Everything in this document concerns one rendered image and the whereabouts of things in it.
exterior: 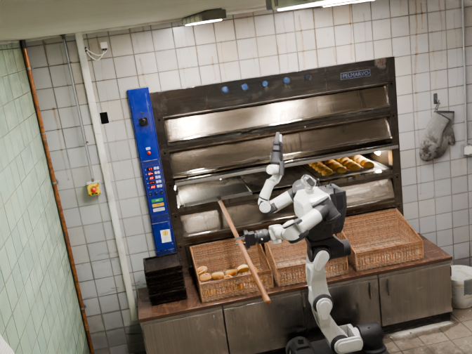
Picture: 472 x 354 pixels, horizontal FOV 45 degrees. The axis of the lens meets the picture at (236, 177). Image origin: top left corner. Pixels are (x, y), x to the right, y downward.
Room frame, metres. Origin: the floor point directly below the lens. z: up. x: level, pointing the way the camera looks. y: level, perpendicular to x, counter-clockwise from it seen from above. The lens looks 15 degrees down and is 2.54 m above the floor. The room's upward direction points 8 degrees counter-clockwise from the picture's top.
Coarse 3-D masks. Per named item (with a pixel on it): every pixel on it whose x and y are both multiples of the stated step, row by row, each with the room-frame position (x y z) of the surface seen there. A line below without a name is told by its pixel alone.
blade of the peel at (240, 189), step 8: (240, 184) 4.71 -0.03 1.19; (192, 192) 4.65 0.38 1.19; (200, 192) 4.62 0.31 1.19; (208, 192) 4.59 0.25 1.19; (216, 192) 4.56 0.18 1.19; (224, 192) 4.53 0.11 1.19; (232, 192) 4.50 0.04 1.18; (240, 192) 4.47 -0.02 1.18; (248, 192) 4.39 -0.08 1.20; (184, 200) 4.47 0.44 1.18; (192, 200) 4.44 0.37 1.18; (200, 200) 4.34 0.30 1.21; (208, 200) 4.34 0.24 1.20; (216, 200) 4.35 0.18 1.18
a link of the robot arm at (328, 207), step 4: (328, 200) 3.32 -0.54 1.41; (324, 204) 3.31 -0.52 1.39; (328, 204) 3.31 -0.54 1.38; (332, 204) 3.32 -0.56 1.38; (316, 208) 3.30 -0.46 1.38; (320, 208) 3.29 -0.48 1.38; (324, 208) 3.29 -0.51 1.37; (328, 208) 3.30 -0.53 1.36; (332, 208) 3.31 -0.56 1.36; (320, 212) 3.27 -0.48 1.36; (324, 212) 3.28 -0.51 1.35; (328, 212) 3.29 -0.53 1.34; (332, 212) 3.30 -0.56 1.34; (336, 212) 3.31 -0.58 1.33; (324, 216) 3.28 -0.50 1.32; (328, 216) 3.30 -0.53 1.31; (332, 216) 3.29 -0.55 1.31; (328, 220) 3.30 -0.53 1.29
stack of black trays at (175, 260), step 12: (144, 264) 4.02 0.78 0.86; (156, 264) 4.02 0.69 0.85; (168, 264) 3.99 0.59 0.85; (180, 264) 3.93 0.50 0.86; (156, 276) 3.88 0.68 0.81; (168, 276) 3.91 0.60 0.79; (180, 276) 3.92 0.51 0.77; (156, 288) 3.88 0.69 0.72; (168, 288) 3.91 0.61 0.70; (180, 288) 3.91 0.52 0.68; (156, 300) 3.88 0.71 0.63; (168, 300) 3.90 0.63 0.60
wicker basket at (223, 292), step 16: (224, 240) 4.32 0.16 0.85; (192, 256) 4.15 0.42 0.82; (224, 256) 4.29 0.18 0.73; (256, 256) 4.31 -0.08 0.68; (208, 272) 4.24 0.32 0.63; (208, 288) 3.84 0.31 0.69; (224, 288) 3.85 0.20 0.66; (240, 288) 3.87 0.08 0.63; (256, 288) 3.89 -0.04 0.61; (272, 288) 3.90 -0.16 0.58
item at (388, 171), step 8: (344, 176) 4.54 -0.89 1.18; (352, 176) 4.51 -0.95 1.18; (360, 176) 4.51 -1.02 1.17; (368, 176) 4.52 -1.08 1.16; (376, 176) 4.53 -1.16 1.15; (320, 184) 4.47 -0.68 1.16; (328, 184) 4.47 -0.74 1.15; (256, 192) 4.42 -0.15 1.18; (272, 192) 4.41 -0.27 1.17; (280, 192) 4.42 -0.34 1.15; (224, 200) 4.36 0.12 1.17; (232, 200) 4.37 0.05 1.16; (240, 200) 4.38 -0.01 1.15; (184, 208) 4.32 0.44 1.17; (192, 208) 4.33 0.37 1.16; (200, 208) 4.33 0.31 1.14
